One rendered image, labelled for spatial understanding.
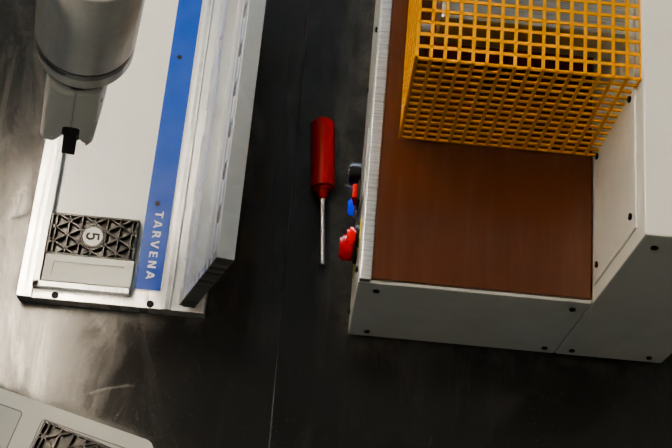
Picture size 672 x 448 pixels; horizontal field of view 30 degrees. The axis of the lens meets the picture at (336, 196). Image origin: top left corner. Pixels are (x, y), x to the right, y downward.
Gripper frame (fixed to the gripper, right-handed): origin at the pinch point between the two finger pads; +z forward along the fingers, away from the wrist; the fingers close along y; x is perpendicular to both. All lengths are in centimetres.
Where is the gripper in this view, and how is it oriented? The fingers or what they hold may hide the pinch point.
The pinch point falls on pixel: (74, 121)
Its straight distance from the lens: 123.9
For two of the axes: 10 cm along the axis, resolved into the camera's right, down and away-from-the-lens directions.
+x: 9.7, 1.7, 1.9
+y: -0.9, 9.2, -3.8
